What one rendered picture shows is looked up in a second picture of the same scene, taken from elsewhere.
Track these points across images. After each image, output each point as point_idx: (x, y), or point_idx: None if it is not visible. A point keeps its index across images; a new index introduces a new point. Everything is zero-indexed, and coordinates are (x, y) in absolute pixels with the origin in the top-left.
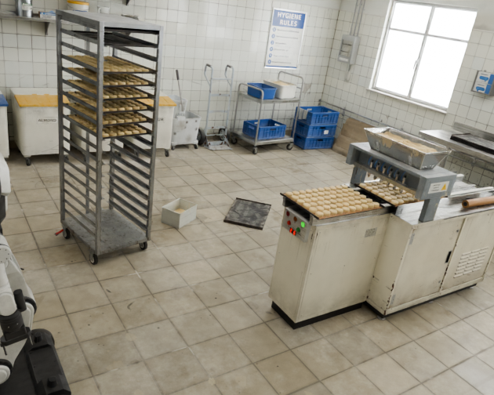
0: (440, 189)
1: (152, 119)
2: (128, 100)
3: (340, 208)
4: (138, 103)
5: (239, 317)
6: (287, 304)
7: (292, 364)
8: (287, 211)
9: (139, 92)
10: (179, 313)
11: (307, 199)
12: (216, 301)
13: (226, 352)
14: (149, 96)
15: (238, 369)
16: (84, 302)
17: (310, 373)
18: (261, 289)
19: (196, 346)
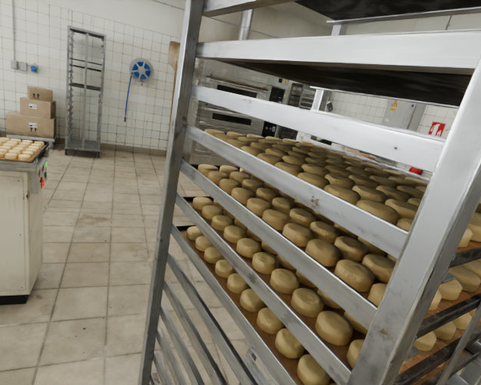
0: None
1: (176, 192)
2: (254, 192)
3: (0, 137)
4: (221, 176)
5: (80, 298)
6: (39, 261)
7: (78, 253)
8: (39, 171)
9: (225, 137)
10: (143, 315)
11: (17, 148)
12: (88, 324)
13: (124, 273)
14: (195, 136)
15: (124, 260)
16: (243, 349)
17: (72, 247)
18: (1, 331)
19: (146, 282)
